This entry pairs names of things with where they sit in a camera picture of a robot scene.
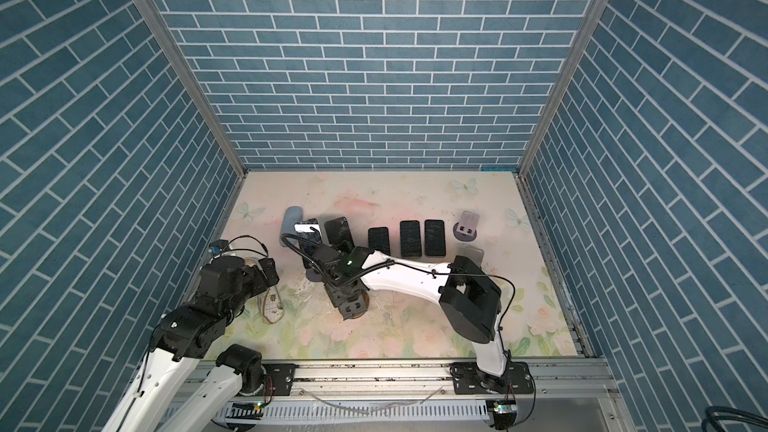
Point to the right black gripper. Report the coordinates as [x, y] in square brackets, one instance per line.
[331, 290]

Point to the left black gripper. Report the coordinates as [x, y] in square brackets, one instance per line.
[261, 282]

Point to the purple case phone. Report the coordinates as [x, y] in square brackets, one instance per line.
[339, 234]

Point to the round phone stand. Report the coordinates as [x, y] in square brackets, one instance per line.
[355, 307]
[475, 254]

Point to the black phone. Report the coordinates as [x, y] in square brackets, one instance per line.
[379, 239]
[309, 229]

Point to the teal case phone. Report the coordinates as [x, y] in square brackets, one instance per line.
[410, 239]

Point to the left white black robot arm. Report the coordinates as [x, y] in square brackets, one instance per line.
[182, 339]

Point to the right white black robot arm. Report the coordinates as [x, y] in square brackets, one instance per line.
[469, 298]

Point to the back left phone stand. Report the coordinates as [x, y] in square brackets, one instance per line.
[313, 275]

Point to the grey right phone stand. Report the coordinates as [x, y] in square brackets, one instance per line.
[465, 229]

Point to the grey glasses case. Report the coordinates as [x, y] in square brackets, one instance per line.
[292, 216]

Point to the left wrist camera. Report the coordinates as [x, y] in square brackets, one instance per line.
[219, 247]

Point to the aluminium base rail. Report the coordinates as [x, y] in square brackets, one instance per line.
[424, 379]

